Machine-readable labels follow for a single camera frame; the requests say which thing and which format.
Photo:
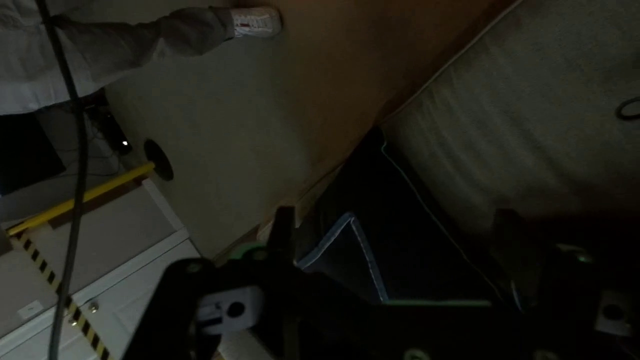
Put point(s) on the black object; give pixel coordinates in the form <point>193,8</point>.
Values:
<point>400,221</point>

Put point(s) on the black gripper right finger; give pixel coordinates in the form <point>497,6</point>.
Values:
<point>512,237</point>

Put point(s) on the brown fabric couch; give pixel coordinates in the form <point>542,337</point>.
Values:
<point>532,112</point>

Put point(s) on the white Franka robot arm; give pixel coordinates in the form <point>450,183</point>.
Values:
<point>100,47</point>

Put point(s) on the yellow post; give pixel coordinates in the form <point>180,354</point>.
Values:
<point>86,197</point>

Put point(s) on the black-yellow caution tape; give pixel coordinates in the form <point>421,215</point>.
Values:
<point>61,293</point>

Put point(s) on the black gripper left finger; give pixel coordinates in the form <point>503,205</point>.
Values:
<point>282,233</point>

